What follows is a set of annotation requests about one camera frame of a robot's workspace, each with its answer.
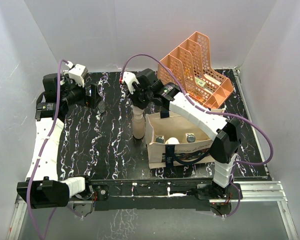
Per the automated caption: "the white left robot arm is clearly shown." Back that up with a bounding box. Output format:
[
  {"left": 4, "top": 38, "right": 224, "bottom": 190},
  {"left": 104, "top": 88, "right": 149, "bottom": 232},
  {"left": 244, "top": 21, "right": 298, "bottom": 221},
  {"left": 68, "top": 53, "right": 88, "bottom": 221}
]
[{"left": 16, "top": 73, "right": 103, "bottom": 209}]

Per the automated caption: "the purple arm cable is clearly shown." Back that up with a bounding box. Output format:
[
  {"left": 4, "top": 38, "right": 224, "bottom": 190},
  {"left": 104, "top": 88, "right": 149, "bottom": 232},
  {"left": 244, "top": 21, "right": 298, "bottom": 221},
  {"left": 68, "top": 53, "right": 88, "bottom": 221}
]
[
  {"left": 26, "top": 58, "right": 73, "bottom": 240},
  {"left": 121, "top": 53, "right": 275, "bottom": 218}
]

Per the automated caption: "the beige pump bottle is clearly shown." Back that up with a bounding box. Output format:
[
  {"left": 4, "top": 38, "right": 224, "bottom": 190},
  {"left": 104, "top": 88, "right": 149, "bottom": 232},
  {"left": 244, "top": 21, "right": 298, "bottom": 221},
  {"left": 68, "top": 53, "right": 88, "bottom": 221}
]
[{"left": 131, "top": 105, "right": 146, "bottom": 140}]

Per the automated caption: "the aluminium table frame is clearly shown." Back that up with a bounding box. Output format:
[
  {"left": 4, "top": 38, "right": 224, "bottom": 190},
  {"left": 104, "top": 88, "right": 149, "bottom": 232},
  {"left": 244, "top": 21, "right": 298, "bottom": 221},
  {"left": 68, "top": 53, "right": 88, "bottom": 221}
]
[{"left": 7, "top": 66, "right": 300, "bottom": 240}]

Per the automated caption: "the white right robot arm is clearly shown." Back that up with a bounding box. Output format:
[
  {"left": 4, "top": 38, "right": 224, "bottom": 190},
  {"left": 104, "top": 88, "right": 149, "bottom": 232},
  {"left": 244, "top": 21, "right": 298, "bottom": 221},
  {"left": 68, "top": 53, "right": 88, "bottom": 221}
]
[{"left": 121, "top": 68, "right": 241, "bottom": 199}]

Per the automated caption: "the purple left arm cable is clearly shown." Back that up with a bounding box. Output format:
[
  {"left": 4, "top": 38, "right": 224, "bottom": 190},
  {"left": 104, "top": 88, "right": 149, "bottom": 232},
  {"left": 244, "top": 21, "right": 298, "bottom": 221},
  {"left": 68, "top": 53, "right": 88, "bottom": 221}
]
[{"left": 26, "top": 58, "right": 73, "bottom": 240}]

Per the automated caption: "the cream round cap bottle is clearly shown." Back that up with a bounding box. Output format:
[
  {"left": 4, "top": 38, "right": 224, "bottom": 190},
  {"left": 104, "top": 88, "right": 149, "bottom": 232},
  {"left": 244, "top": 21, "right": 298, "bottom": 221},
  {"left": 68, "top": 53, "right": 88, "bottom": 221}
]
[{"left": 165, "top": 137, "right": 180, "bottom": 145}]

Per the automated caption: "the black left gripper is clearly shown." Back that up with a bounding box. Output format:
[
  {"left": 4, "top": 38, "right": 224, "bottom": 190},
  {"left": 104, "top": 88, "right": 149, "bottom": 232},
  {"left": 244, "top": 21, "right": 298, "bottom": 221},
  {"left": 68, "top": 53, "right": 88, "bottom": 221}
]
[{"left": 60, "top": 75, "right": 102, "bottom": 109}]

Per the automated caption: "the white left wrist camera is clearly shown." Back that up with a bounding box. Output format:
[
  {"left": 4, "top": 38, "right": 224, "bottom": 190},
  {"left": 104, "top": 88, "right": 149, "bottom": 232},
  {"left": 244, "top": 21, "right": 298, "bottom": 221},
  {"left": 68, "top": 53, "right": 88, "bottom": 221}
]
[{"left": 68, "top": 64, "right": 88, "bottom": 87}]

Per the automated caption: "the large clear square bottle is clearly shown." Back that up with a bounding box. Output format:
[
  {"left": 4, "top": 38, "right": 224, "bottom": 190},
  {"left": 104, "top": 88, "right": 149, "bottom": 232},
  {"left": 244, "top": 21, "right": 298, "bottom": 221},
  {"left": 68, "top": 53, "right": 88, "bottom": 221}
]
[{"left": 184, "top": 133, "right": 196, "bottom": 143}]

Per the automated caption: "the cream canvas tote bag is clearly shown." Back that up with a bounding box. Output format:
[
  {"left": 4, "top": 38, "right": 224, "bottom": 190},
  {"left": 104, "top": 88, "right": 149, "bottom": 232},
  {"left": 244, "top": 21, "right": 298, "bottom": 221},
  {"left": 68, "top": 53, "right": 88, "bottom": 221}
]
[{"left": 145, "top": 112, "right": 213, "bottom": 169}]

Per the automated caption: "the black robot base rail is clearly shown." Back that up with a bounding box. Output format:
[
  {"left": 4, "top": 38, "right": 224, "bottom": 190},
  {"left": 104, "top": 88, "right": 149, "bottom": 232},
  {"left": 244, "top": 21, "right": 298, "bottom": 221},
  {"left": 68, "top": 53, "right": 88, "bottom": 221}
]
[{"left": 64, "top": 178, "right": 243, "bottom": 212}]

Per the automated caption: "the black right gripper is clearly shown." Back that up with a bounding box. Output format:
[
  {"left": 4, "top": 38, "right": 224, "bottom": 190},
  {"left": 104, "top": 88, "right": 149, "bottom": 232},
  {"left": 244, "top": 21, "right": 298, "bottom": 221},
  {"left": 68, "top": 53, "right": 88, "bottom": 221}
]
[{"left": 126, "top": 82, "right": 153, "bottom": 111}]

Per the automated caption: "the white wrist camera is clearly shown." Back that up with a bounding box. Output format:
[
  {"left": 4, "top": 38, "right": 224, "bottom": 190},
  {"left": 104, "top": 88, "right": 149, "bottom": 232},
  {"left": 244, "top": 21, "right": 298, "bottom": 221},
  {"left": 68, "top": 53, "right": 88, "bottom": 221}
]
[
  {"left": 68, "top": 64, "right": 88, "bottom": 87},
  {"left": 119, "top": 71, "right": 139, "bottom": 95}
]

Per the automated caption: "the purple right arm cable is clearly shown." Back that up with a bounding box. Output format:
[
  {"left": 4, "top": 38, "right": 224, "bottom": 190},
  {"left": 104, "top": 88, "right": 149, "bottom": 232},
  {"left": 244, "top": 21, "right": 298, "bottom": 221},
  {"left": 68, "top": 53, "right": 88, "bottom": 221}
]
[{"left": 121, "top": 53, "right": 275, "bottom": 218}]

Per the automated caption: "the small clear square bottle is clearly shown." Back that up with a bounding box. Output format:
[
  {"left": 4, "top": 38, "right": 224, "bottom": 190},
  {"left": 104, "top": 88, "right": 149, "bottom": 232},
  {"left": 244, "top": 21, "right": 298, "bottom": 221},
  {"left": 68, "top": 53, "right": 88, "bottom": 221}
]
[{"left": 155, "top": 135, "right": 165, "bottom": 144}]

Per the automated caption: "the peach plastic file organizer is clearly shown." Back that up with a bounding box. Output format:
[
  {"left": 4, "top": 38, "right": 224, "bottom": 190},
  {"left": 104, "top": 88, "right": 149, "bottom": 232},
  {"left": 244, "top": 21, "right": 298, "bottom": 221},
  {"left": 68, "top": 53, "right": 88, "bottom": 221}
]
[{"left": 157, "top": 31, "right": 234, "bottom": 109}]

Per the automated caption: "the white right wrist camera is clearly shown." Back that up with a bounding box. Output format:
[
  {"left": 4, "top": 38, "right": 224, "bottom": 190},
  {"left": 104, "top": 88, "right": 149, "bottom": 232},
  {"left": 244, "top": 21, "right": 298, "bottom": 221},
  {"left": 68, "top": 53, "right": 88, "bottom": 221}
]
[{"left": 119, "top": 71, "right": 139, "bottom": 95}]

